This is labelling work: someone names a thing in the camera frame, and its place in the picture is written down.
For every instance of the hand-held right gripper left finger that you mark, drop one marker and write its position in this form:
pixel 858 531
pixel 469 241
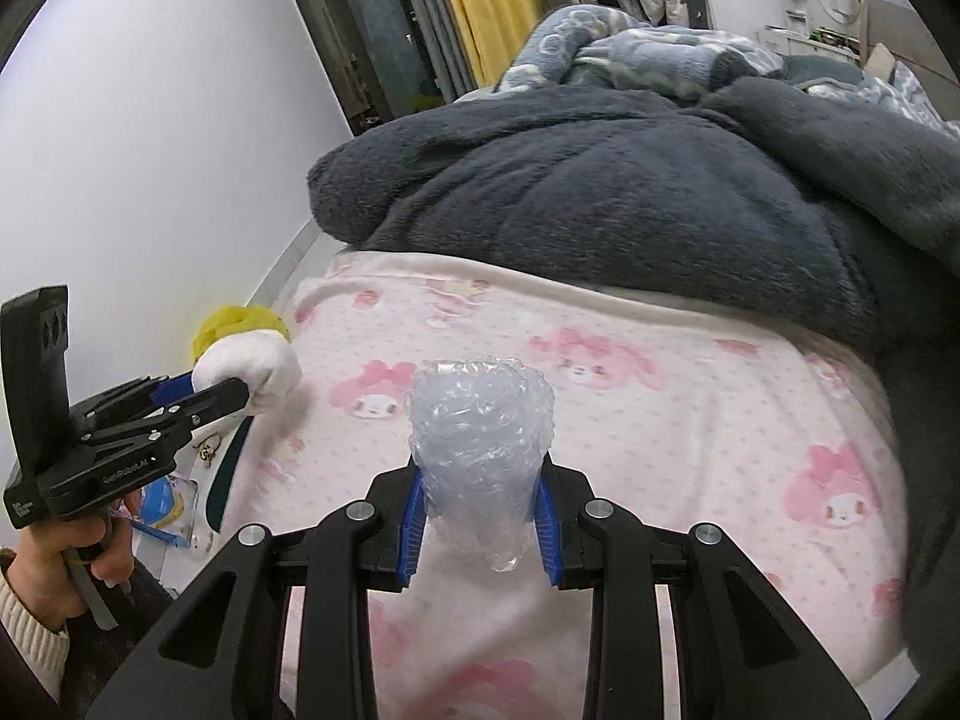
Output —
pixel 411 532

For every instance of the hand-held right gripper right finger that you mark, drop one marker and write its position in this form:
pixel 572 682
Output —
pixel 546 540

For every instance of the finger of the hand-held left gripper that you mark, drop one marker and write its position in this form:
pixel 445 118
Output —
pixel 172 386
pixel 214 405

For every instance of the white cloth ball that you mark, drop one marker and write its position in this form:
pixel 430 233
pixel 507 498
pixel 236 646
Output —
pixel 255 367

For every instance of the clear bubble wrap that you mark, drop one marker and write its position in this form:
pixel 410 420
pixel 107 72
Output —
pixel 480 435

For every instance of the person's left forearm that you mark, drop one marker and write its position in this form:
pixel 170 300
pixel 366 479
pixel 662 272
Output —
pixel 30 637

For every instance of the person's left hand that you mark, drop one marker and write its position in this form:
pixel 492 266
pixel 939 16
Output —
pixel 52 570

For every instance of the blue snack packet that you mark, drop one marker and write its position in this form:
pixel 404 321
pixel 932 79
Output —
pixel 161 510

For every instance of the pink printed blanket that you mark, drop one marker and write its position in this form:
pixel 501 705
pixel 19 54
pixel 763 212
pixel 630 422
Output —
pixel 675 420

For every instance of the dark grey fleece blanket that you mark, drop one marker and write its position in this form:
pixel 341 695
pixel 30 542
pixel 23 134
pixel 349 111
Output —
pixel 600 187

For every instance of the glass balcony door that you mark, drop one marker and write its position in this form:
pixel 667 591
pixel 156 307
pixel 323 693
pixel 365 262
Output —
pixel 360 30

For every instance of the grey curtain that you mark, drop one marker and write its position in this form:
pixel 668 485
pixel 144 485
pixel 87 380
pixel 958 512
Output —
pixel 431 15

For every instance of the yellow curtain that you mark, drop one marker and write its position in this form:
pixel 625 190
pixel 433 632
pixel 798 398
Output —
pixel 487 0

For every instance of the blue cloud fleece blanket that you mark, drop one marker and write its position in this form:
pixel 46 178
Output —
pixel 585 30

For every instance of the dark teal pillow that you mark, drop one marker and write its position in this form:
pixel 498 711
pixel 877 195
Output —
pixel 825 69

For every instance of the white vanity table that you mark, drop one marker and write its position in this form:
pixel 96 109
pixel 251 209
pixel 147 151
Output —
pixel 776 37

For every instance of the blue wave patterned duvet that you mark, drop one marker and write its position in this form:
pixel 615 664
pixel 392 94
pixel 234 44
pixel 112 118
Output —
pixel 911 90

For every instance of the beige pillow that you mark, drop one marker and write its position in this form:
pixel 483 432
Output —
pixel 881 60

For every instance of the beige bed headboard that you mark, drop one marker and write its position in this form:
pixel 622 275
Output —
pixel 922 45

